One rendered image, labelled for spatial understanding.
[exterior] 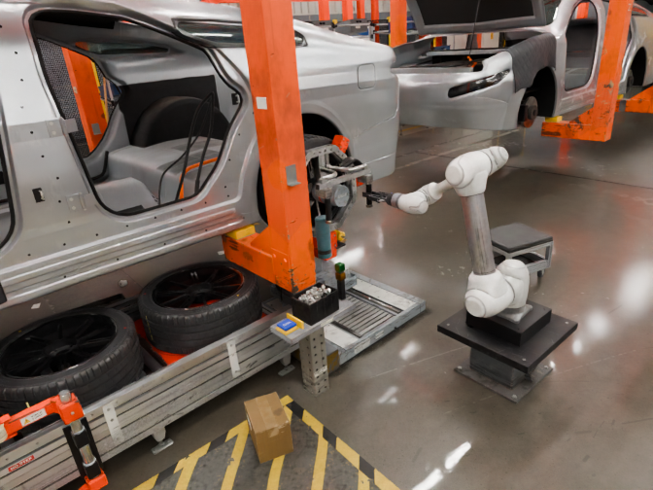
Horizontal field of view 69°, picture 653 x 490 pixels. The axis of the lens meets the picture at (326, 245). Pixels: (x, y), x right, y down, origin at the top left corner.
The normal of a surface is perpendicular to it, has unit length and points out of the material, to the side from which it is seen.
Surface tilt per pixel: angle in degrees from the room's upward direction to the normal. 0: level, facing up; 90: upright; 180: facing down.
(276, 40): 90
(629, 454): 0
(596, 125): 90
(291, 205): 90
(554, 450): 0
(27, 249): 92
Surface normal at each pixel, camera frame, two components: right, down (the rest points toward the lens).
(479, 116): -0.21, 0.64
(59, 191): 0.67, 0.25
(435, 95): -0.66, 0.29
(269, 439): 0.37, 0.35
